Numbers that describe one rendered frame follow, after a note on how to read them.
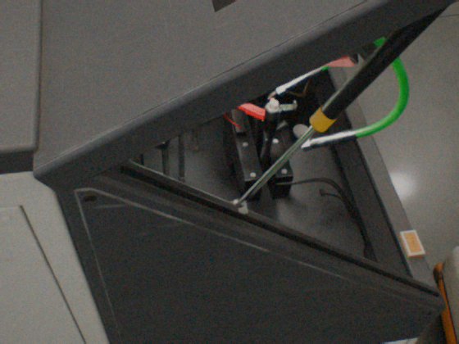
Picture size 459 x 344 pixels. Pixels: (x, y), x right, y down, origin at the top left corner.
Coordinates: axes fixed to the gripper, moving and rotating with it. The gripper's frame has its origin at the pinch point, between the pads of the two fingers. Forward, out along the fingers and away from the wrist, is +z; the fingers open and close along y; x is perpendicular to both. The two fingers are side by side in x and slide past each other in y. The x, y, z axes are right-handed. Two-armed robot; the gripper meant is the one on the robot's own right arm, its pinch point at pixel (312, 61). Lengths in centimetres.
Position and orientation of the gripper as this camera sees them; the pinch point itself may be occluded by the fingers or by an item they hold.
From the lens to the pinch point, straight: 93.9
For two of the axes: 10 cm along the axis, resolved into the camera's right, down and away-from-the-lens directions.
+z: -7.5, 3.4, 5.7
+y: -6.6, -4.9, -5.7
